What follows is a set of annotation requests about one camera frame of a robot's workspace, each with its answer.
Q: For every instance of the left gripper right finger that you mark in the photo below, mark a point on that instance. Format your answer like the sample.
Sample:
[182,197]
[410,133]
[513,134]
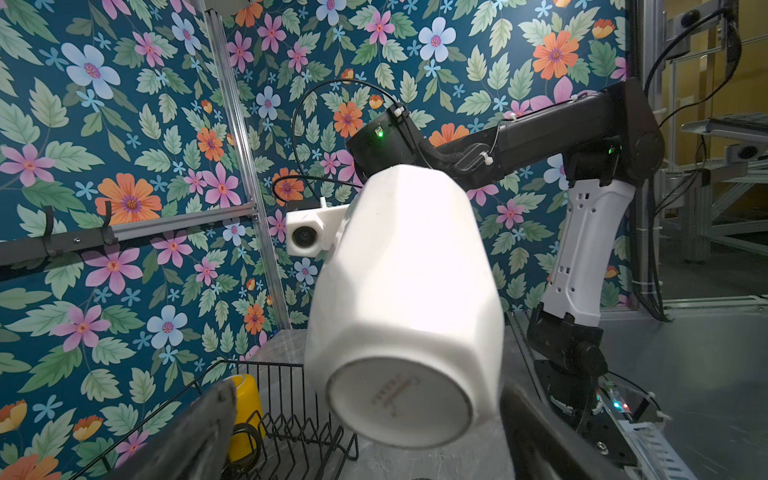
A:
[542,446]

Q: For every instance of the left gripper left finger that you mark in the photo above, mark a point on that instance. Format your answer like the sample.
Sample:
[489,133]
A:
[193,446]

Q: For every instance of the yellow mug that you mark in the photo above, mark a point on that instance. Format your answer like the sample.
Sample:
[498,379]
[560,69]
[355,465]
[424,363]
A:
[248,400]

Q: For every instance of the cream white mug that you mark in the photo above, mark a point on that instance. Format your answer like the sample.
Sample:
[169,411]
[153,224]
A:
[405,332]

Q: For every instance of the black mug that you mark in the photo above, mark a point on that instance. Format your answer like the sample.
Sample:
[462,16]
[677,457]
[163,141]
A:
[246,448]

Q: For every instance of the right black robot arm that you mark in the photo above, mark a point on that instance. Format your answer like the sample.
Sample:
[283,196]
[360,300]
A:
[610,144]

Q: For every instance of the white ventilation grille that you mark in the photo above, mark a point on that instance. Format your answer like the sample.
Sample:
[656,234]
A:
[656,458]

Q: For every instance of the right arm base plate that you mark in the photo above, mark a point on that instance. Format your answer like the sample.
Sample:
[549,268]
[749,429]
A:
[594,426]

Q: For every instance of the black wire dish rack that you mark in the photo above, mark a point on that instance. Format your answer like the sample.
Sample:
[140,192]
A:
[303,439]

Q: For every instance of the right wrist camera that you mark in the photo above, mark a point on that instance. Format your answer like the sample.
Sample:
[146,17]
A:
[312,231]

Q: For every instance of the black hook rail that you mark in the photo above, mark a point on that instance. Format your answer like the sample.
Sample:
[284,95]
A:
[51,245]

